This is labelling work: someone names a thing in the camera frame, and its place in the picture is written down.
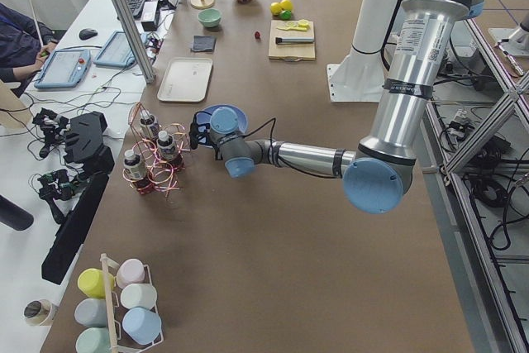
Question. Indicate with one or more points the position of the blue plate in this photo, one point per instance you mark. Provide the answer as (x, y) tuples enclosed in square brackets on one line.
[(244, 118)]

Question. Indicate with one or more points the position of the yellow lemon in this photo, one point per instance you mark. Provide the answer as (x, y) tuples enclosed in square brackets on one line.
[(286, 5), (275, 8)]

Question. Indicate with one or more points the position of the green bowl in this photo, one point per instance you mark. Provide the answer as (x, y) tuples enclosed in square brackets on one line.
[(210, 17)]

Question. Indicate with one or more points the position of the green lime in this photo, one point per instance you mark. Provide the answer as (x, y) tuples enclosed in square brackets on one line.
[(285, 15)]

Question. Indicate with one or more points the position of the cream tray with rabbit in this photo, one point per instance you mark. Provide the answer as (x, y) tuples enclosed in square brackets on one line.
[(185, 80)]

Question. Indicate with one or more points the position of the grey folded cloth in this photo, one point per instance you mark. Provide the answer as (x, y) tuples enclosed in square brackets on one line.
[(203, 44)]

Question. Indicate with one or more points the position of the wooden cutting board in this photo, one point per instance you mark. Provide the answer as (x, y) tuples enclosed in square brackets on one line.
[(291, 52)]

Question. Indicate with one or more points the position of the blue teach pendant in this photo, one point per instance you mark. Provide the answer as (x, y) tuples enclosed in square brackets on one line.
[(64, 69), (116, 53)]

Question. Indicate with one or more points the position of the black computer mouse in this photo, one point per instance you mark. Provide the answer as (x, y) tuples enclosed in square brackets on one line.
[(87, 33)]

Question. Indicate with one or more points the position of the pink cup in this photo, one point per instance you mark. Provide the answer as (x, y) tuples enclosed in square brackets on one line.
[(131, 271)]

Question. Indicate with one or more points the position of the white cup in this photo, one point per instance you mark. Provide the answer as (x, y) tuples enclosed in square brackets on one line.
[(139, 295)]

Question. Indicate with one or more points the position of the yellow cup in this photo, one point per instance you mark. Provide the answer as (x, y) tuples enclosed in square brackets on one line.
[(90, 283)]

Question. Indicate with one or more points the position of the seated person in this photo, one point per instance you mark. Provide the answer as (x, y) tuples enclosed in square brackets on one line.
[(23, 45)]

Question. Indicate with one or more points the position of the blue cup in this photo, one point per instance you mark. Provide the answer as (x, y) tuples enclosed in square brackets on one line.
[(142, 325)]

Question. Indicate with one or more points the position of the grey cup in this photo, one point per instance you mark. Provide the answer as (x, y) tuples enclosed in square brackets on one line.
[(91, 312)]

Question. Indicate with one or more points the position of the mint green cup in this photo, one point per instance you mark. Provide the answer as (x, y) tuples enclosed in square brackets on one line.
[(93, 340)]

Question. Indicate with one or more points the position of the tape roll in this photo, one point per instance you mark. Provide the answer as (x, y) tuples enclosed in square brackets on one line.
[(40, 313)]

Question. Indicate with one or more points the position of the copper wire bottle rack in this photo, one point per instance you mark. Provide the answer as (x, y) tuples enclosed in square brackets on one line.
[(162, 176)]

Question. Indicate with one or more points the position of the knife with black handle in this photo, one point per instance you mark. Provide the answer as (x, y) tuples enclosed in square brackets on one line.
[(293, 40)]

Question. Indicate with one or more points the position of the aluminium frame post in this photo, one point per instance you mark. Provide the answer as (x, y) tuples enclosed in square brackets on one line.
[(134, 39)]

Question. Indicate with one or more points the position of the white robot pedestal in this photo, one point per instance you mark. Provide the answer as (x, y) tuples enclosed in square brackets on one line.
[(360, 75)]

